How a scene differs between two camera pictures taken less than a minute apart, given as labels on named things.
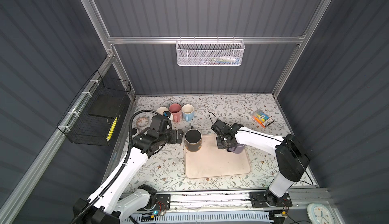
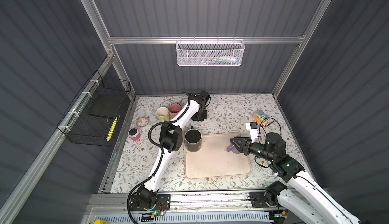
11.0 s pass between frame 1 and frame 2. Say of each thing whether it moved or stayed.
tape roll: stayed
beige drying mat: stayed
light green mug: moved
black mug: stayed
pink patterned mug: stayed
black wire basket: stayed
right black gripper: moved
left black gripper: moved
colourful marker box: stayed
